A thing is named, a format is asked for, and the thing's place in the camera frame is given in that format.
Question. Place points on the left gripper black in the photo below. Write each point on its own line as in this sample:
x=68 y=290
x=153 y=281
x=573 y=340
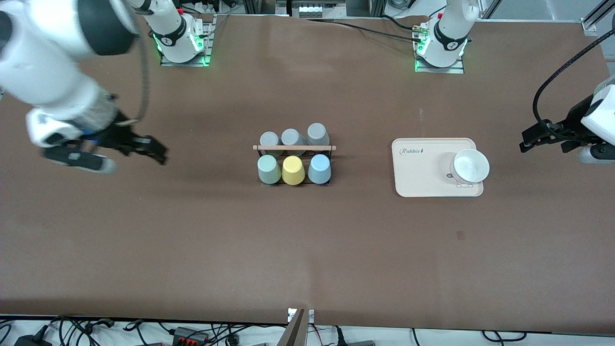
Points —
x=572 y=119

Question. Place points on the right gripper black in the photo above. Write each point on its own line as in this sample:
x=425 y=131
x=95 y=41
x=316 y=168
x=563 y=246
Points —
x=116 y=134

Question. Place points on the pale green cup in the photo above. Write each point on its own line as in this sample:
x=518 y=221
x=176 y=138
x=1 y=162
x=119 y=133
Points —
x=269 y=169

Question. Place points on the light blue cup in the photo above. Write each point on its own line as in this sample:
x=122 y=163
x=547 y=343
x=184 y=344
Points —
x=319 y=169

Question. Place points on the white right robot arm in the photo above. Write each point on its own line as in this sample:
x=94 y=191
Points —
x=38 y=72

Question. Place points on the white bowl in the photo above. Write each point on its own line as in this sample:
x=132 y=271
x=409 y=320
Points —
x=471 y=166

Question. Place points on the grey cup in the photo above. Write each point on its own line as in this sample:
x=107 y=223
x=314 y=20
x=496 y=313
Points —
x=270 y=139
x=318 y=133
x=293 y=137

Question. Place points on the beige rabbit print tray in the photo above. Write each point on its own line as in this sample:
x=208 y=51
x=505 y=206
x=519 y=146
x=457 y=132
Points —
x=423 y=187

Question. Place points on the yellow cup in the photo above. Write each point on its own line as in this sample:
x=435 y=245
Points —
x=293 y=170

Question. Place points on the black power strip red switches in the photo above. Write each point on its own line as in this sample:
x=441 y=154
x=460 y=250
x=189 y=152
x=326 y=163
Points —
x=190 y=336

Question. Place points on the white connector block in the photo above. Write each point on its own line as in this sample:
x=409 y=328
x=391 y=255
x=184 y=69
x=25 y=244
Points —
x=310 y=10

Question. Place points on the black power adapter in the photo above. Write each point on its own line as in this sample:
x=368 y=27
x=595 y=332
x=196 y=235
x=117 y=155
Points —
x=33 y=341

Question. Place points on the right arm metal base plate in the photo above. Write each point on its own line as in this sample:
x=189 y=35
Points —
x=168 y=63

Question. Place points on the metal table corner bracket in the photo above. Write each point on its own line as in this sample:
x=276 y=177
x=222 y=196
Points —
x=589 y=25

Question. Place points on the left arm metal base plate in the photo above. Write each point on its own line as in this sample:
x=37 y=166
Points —
x=456 y=70

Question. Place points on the grey camera mount bar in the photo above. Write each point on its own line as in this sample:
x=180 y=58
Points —
x=295 y=331

